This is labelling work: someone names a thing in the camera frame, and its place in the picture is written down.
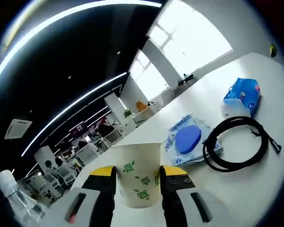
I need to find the ceiling air vent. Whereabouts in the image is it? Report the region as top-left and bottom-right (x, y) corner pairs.
(4, 119), (33, 140)

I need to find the orange bag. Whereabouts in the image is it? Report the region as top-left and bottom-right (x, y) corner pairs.
(135, 101), (147, 112)

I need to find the hanging screen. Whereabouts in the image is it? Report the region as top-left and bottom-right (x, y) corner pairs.
(70, 122), (87, 135)

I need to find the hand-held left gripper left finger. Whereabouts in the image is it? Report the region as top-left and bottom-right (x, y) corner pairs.
(46, 166), (116, 227)

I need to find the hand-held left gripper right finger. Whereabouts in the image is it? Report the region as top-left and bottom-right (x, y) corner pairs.
(160, 165), (224, 227)

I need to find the white paper cup green print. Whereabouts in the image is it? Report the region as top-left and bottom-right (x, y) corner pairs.
(111, 141), (162, 209)

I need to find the long ceiling light strip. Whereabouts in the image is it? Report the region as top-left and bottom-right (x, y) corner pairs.
(0, 2), (162, 88)
(20, 72), (128, 157)

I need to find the wet wipes pack blue lid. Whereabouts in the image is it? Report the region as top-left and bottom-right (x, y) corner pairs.
(165, 112), (224, 166)

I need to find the black cable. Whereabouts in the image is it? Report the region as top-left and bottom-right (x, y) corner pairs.
(203, 116), (283, 171)

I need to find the clear water bottle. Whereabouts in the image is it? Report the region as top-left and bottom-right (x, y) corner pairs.
(0, 169), (49, 227)

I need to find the dark item on windowsill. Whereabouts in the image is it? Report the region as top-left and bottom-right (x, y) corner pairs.
(177, 73), (195, 86)

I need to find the blue tissue pack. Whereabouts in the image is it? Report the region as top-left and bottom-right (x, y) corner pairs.
(221, 77), (262, 119)

